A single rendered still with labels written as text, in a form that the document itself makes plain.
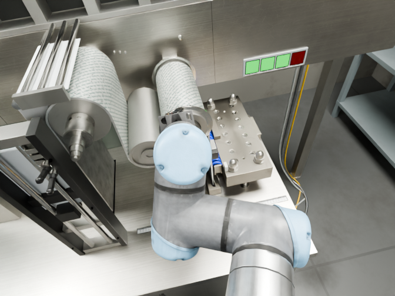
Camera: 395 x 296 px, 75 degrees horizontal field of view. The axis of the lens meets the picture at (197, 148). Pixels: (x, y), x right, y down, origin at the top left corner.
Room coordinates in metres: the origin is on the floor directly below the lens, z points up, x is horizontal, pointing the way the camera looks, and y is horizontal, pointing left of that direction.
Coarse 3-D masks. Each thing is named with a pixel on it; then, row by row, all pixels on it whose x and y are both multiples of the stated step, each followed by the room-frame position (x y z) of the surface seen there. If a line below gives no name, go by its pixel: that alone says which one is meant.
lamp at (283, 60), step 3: (288, 54) 0.85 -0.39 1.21; (279, 57) 0.85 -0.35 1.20; (282, 57) 0.85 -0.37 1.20; (285, 57) 0.85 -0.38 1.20; (288, 57) 0.85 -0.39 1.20; (279, 60) 0.85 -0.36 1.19; (282, 60) 0.85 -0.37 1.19; (285, 60) 0.85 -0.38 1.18; (288, 60) 0.85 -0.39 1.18; (276, 63) 0.85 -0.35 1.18; (279, 63) 0.85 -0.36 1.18; (282, 63) 0.85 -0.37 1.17; (285, 63) 0.85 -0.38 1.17; (276, 66) 0.85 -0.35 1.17; (279, 66) 0.85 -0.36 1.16; (282, 66) 0.85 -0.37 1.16
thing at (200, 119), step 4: (192, 112) 0.50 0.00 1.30; (196, 116) 0.49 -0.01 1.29; (200, 116) 0.50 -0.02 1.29; (196, 120) 0.49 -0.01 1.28; (200, 120) 0.49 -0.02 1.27; (204, 120) 0.50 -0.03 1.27; (200, 124) 0.49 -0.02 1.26; (204, 124) 0.50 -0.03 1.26; (204, 128) 0.50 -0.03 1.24; (204, 132) 0.50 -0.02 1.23
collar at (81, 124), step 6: (72, 114) 0.48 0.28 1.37; (78, 114) 0.48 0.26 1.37; (84, 114) 0.48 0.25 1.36; (66, 120) 0.47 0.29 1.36; (72, 120) 0.46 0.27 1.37; (78, 120) 0.46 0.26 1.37; (84, 120) 0.46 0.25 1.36; (90, 120) 0.47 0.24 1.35; (66, 126) 0.45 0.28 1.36; (72, 126) 0.44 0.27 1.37; (78, 126) 0.44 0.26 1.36; (84, 126) 0.44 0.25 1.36; (90, 126) 0.45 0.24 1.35; (66, 132) 0.43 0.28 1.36; (72, 132) 0.43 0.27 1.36; (78, 132) 0.43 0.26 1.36; (84, 132) 0.43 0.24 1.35; (90, 132) 0.44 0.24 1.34; (66, 138) 0.42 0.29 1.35; (90, 138) 0.43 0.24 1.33; (66, 144) 0.43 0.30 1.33; (90, 144) 0.43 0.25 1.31
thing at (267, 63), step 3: (273, 57) 0.85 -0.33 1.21; (264, 60) 0.85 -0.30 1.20; (267, 60) 0.85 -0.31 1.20; (270, 60) 0.85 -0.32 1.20; (273, 60) 0.85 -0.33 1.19; (264, 63) 0.85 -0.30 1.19; (267, 63) 0.85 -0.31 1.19; (270, 63) 0.85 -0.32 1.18; (273, 63) 0.85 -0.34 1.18; (261, 66) 0.85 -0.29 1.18; (264, 66) 0.85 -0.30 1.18; (267, 66) 0.85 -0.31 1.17; (270, 66) 0.85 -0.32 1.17; (261, 69) 0.85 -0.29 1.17; (264, 69) 0.85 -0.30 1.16; (267, 69) 0.85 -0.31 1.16
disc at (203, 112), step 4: (176, 108) 0.50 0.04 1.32; (180, 108) 0.50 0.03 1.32; (184, 108) 0.50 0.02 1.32; (188, 108) 0.50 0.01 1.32; (192, 108) 0.50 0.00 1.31; (196, 108) 0.50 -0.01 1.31; (200, 108) 0.51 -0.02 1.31; (168, 112) 0.50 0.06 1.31; (196, 112) 0.50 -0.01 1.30; (200, 112) 0.50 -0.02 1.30; (204, 112) 0.50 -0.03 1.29; (204, 116) 0.50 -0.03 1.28; (208, 116) 0.51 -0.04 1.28; (208, 120) 0.51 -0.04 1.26; (212, 120) 0.51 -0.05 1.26; (208, 124) 0.51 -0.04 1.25; (212, 124) 0.51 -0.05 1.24; (208, 128) 0.51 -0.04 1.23; (160, 132) 0.49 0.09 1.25; (208, 132) 0.51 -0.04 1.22
